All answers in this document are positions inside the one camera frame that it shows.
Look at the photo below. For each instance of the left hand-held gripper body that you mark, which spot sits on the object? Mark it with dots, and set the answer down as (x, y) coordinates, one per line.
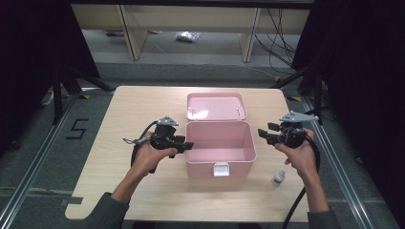
(164, 133)

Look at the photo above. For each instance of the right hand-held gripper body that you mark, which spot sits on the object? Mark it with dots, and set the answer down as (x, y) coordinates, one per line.
(291, 135)

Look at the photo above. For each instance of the pink plastic storage box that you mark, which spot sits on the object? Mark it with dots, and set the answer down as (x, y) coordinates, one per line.
(219, 143)

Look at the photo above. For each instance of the person's right hand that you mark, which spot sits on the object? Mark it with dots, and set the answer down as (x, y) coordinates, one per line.
(302, 159)

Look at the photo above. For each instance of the person's left hand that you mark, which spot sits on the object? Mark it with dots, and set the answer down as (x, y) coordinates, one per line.
(146, 157)

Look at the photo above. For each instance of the small clear dropper bottle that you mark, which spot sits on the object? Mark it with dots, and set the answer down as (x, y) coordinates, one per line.
(279, 177)

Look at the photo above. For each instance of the black metal stand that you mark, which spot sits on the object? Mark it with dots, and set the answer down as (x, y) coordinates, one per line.
(313, 86)
(68, 86)

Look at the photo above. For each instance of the dark curtain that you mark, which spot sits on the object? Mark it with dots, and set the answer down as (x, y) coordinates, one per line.
(366, 79)
(31, 63)

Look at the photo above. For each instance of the clear plastic bag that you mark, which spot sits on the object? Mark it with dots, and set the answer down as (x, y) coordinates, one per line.
(187, 36)

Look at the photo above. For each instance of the aluminium floor rail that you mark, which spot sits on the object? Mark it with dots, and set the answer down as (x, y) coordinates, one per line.
(340, 178)
(35, 165)

